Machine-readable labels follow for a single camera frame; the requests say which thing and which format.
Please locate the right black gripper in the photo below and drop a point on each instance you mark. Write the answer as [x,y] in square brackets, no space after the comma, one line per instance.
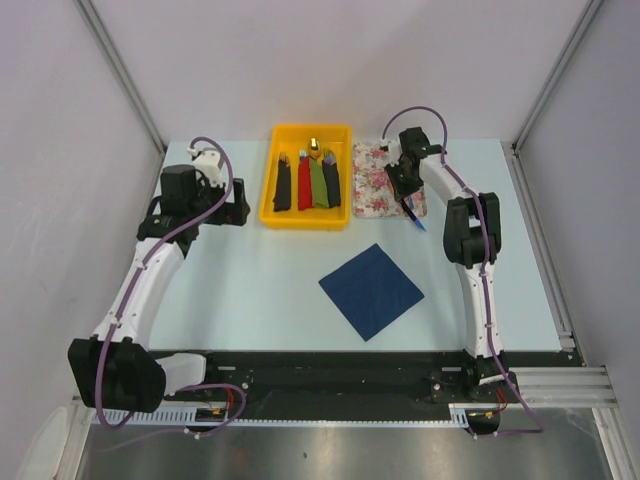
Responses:
[399,189]

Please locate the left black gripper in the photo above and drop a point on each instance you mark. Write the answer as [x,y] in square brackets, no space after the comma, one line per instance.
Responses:
[232,213]

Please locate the iridescent rainbow knife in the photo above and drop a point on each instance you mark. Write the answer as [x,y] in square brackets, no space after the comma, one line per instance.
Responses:
[407,205]

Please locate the dark blue paper napkin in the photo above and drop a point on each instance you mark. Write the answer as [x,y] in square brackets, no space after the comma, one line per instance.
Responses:
[371,291]

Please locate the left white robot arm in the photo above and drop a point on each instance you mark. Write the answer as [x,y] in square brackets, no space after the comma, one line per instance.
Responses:
[114,368]

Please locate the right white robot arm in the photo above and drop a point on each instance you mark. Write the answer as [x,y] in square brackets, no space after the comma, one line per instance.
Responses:
[471,240]

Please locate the black napkin roll left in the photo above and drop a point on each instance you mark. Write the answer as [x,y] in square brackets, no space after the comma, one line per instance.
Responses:
[282,196]

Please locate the black napkin roll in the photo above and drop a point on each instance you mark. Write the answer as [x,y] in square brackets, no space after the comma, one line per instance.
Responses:
[331,176]
[282,196]

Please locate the red napkin roll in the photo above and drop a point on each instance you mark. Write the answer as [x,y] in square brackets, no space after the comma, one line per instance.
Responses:
[304,182]

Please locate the black napkin roll right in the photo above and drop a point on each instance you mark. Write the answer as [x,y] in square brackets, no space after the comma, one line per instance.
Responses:
[331,176]

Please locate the green napkin roll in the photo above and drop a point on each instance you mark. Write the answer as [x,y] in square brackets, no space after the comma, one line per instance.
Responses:
[318,185]

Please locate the floral rectangular tray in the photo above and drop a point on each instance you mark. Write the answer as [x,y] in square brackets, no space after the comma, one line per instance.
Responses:
[372,193]

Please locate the yellow plastic bin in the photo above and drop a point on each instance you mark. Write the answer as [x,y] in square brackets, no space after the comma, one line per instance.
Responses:
[291,139]

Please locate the gold spoon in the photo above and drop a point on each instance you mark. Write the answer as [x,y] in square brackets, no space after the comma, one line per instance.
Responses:
[314,148]

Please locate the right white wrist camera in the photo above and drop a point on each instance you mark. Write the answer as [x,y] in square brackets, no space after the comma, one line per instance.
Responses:
[392,150]

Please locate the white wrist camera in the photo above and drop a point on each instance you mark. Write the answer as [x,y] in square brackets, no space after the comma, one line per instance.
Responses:
[392,150]
[208,161]

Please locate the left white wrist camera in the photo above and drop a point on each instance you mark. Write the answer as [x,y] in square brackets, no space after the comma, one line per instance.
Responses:
[208,161]

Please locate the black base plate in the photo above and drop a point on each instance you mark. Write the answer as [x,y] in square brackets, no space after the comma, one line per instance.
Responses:
[365,386]

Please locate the white slotted cable duct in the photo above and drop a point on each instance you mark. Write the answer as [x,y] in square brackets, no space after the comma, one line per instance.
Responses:
[181,416]

